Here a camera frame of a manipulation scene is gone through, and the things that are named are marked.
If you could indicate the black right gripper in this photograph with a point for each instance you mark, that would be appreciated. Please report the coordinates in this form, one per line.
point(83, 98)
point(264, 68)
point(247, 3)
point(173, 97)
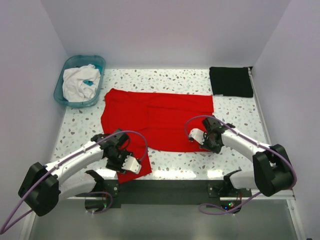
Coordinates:
point(206, 144)

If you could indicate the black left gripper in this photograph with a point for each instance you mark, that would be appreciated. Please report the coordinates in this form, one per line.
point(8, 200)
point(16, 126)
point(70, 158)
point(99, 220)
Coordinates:
point(116, 164)

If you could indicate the red t shirt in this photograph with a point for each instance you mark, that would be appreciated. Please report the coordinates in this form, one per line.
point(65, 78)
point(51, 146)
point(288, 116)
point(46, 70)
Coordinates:
point(155, 120)

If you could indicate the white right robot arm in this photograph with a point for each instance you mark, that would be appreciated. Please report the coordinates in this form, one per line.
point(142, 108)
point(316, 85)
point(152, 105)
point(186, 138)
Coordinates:
point(272, 170)

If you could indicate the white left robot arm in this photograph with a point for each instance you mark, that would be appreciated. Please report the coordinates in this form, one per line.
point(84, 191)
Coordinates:
point(46, 185)

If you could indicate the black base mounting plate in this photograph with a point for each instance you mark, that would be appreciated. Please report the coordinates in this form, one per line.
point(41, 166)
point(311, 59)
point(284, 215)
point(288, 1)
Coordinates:
point(165, 192)

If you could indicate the black folded t shirt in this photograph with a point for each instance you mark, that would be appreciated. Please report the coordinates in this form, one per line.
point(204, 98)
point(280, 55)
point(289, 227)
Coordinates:
point(231, 82)

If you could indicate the white crumpled t shirt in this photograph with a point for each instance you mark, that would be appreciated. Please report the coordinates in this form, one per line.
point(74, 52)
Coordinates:
point(73, 87)

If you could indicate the teal plastic laundry basket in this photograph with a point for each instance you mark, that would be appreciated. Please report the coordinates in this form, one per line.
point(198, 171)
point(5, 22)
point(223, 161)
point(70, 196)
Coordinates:
point(78, 61)

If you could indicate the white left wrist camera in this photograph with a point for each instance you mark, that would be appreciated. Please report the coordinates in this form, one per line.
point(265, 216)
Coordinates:
point(131, 164)

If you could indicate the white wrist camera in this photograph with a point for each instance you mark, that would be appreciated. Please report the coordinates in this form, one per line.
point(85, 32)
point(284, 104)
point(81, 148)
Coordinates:
point(131, 164)
point(197, 135)

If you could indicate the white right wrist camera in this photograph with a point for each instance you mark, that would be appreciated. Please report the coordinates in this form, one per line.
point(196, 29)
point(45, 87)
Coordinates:
point(197, 135)

